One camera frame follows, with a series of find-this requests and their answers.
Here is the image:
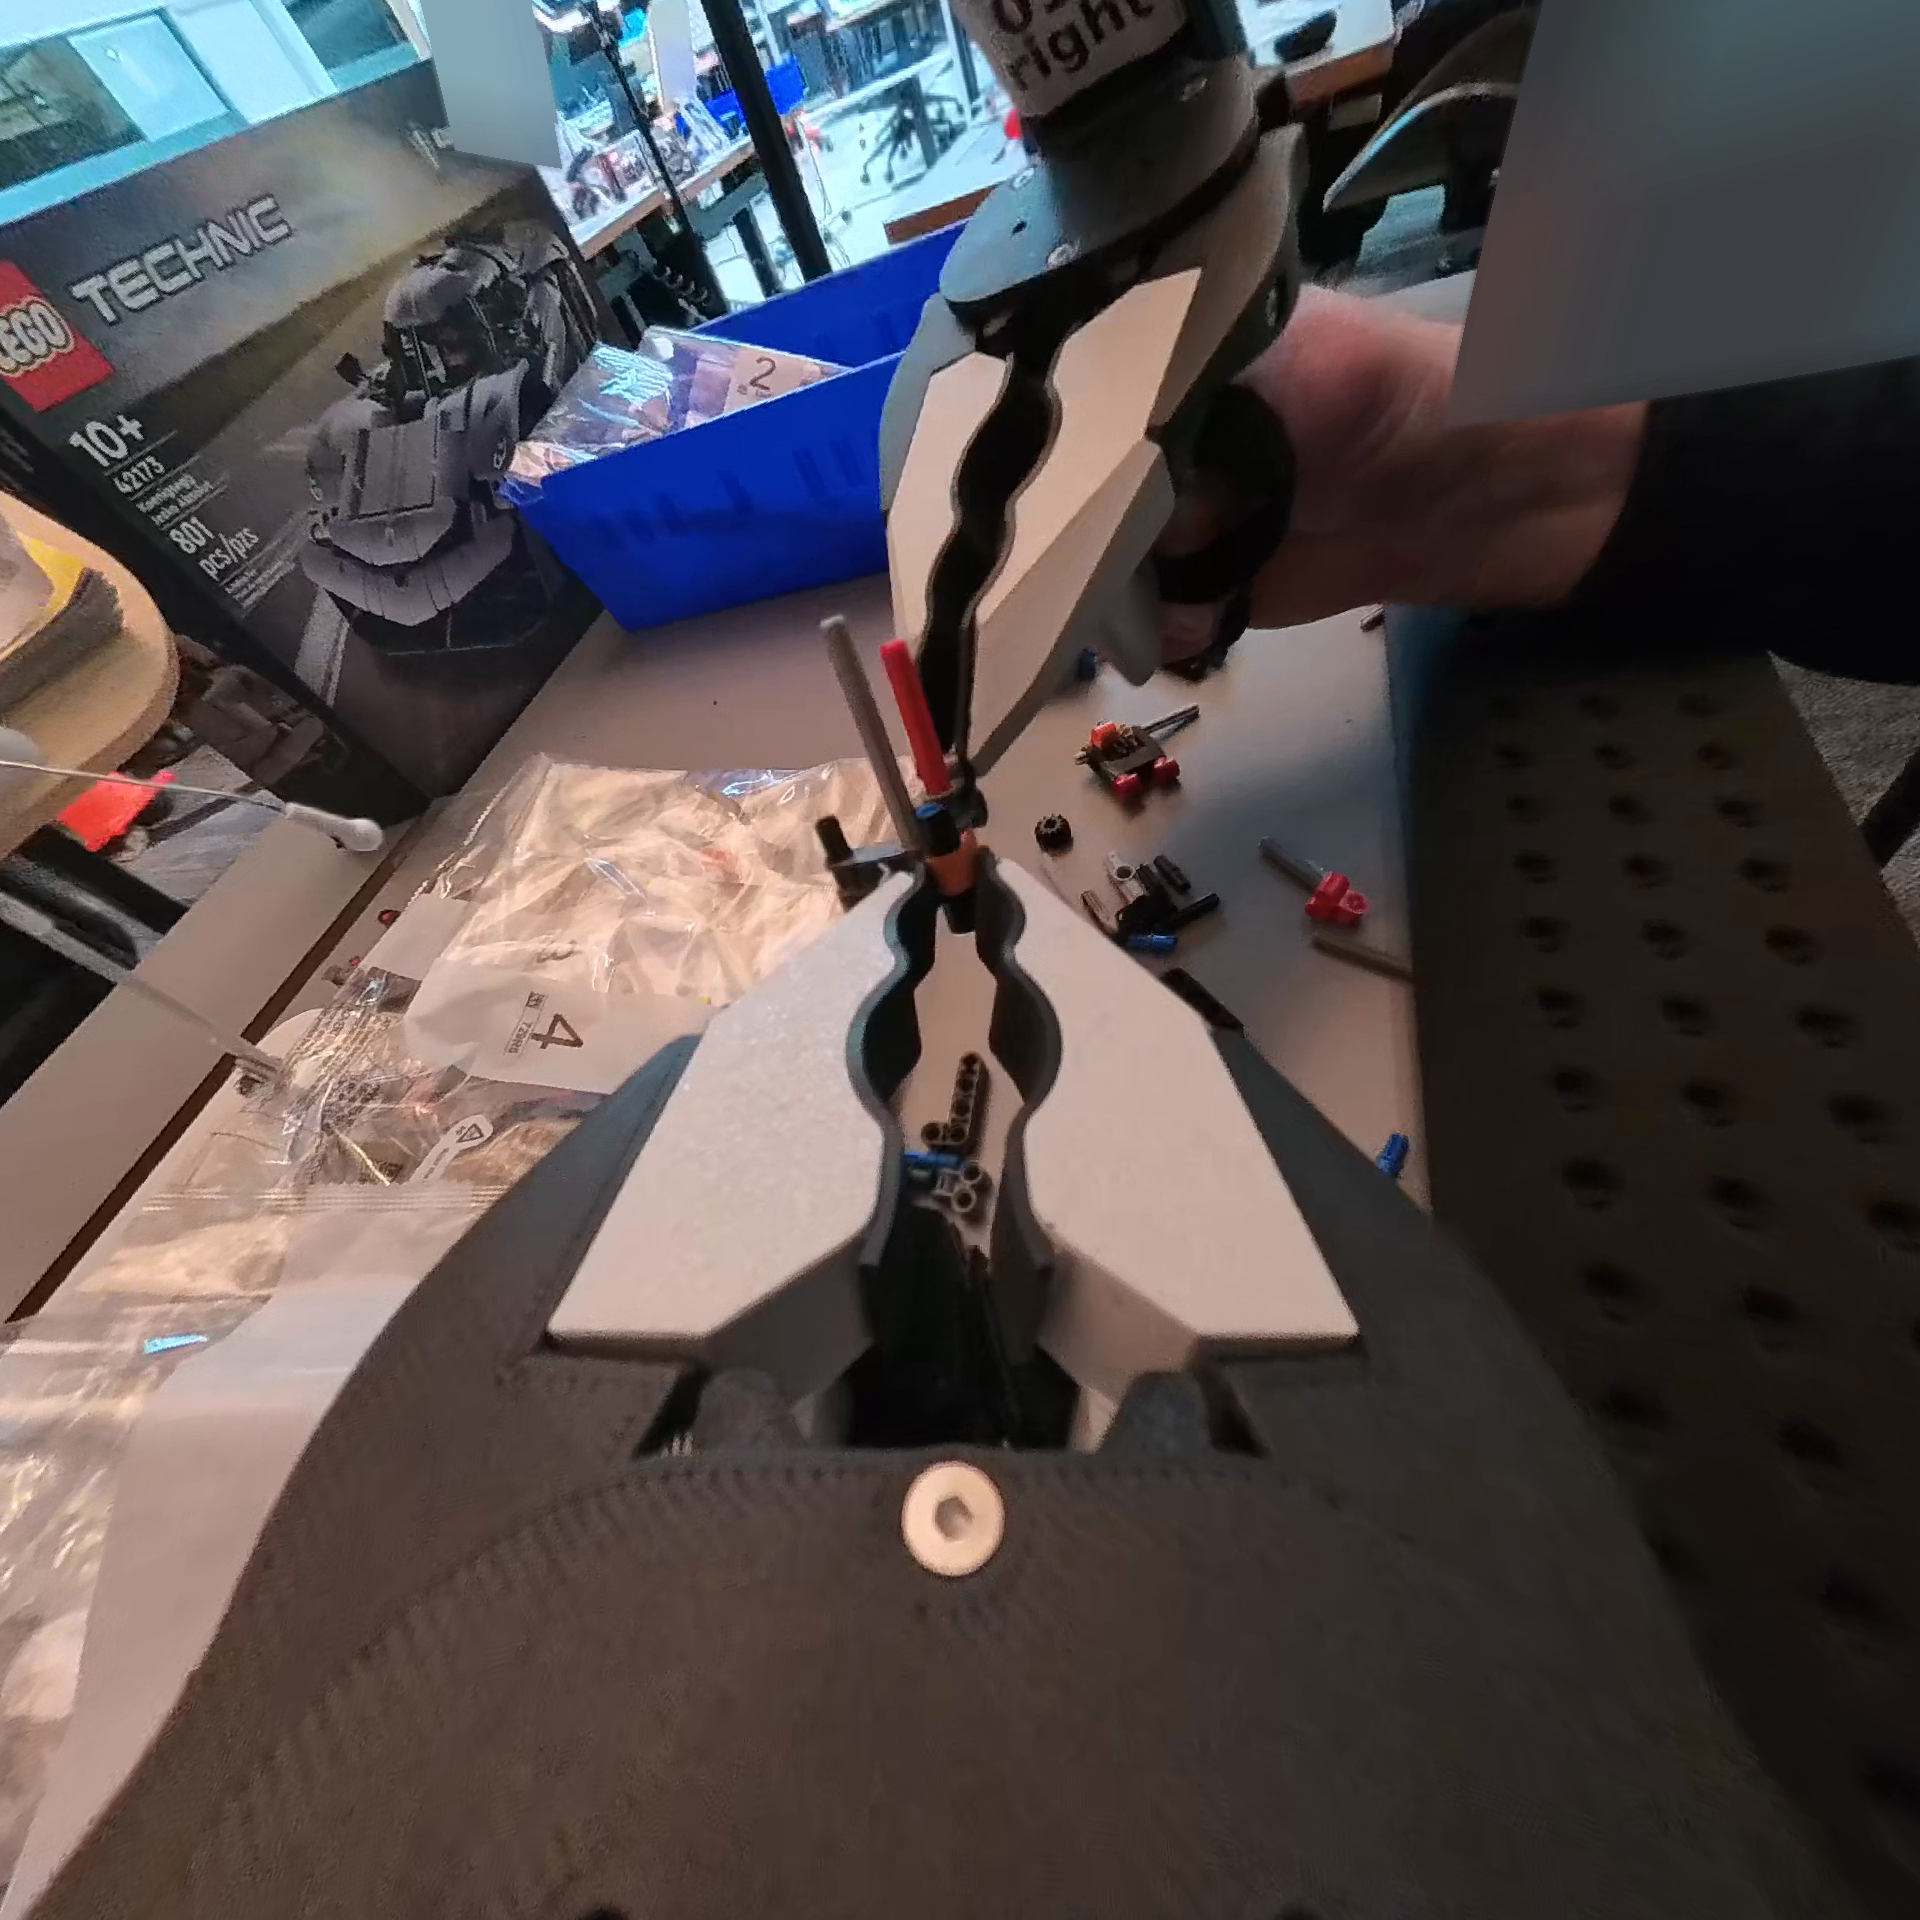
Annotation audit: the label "grey axle with black bush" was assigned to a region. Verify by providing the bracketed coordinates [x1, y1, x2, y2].
[815, 616, 933, 909]

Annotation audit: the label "red lego knob on axle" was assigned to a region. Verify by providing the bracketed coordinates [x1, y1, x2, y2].
[1258, 837, 1373, 928]

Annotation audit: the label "wooden-edged work table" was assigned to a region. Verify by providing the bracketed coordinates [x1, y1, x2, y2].
[878, 150, 1010, 252]

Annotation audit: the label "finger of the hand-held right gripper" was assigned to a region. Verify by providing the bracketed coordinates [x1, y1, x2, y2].
[884, 346, 1052, 776]
[958, 267, 1205, 776]

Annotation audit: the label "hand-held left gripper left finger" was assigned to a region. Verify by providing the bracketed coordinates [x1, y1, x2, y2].
[545, 867, 922, 1444]

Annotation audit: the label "black lego set box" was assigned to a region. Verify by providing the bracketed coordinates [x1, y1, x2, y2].
[0, 105, 625, 837]

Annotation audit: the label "cluttered workbench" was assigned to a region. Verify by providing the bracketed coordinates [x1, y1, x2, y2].
[575, 134, 760, 261]

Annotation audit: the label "black metal post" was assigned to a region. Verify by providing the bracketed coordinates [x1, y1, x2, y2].
[696, 0, 837, 290]

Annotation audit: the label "scattered loose lego pieces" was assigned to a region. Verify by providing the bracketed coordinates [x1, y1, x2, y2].
[895, 844, 1414, 1221]

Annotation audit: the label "yellow instruction booklet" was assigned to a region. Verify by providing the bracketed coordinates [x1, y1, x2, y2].
[0, 533, 125, 712]

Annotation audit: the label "black perforated office chair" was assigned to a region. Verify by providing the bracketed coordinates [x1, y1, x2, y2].
[1388, 598, 1920, 1920]

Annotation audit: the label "wooden book stand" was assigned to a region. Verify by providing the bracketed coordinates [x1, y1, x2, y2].
[0, 496, 385, 888]

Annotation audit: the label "person's right hand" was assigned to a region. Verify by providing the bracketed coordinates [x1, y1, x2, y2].
[1240, 289, 1647, 633]

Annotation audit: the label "pile of lego part bags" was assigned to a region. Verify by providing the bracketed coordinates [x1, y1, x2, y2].
[0, 750, 889, 1920]

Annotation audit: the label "orange red object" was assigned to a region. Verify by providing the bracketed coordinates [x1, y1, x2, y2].
[58, 773, 161, 853]

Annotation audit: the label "blue plastic storage bin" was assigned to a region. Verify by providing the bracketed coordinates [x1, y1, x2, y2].
[510, 225, 970, 635]

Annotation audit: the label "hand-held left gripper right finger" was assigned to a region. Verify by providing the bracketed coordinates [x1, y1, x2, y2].
[988, 859, 1361, 1444]

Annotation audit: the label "crumpled clear plastic bag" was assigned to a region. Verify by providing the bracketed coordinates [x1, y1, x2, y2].
[516, 337, 852, 472]

